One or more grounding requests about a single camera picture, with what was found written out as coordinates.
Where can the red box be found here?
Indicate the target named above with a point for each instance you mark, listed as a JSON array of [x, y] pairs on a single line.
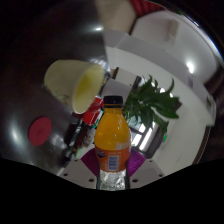
[[92, 113]]

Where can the glowing wall lamp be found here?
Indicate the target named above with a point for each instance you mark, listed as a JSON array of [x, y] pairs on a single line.
[[190, 67]]

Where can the flat round red coaster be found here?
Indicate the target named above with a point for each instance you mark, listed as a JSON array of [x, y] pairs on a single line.
[[40, 131]]

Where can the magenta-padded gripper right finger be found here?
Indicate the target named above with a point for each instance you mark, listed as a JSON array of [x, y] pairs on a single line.
[[145, 171]]

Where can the green exit sign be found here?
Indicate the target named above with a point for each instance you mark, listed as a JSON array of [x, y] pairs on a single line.
[[165, 137]]

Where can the orange drink bottle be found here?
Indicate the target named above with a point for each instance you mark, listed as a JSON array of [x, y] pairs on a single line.
[[112, 140]]

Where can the red carpeted staircase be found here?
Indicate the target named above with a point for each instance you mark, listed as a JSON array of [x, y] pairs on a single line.
[[145, 7]]

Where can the pale yellow mug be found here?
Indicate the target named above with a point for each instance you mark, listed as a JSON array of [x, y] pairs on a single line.
[[63, 80]]

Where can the potted plant in white pot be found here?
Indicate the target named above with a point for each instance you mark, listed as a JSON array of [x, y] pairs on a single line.
[[150, 103]]

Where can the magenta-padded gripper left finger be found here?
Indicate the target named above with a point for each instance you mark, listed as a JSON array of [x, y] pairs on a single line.
[[80, 171]]

